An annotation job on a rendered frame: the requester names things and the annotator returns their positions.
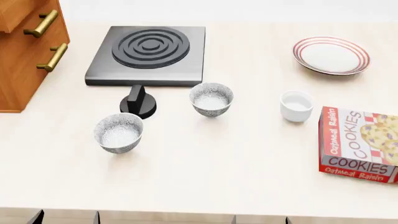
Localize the grey speckled bowl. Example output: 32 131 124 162
189 82 234 118
93 112 145 155

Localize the white ramekin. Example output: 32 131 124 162
279 90 315 123

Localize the black square stove plate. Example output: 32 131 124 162
84 26 206 88

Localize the white plate with red rings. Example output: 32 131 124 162
292 35 372 77

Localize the oatmeal raisin cookies box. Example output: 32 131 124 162
318 106 398 185

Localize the black stove knob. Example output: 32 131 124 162
119 84 158 121

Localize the wooden cabinet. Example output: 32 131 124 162
0 0 71 114

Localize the black round coil burner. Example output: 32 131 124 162
111 29 191 70

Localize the brass drawer handle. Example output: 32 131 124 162
23 9 59 39
36 43 69 73

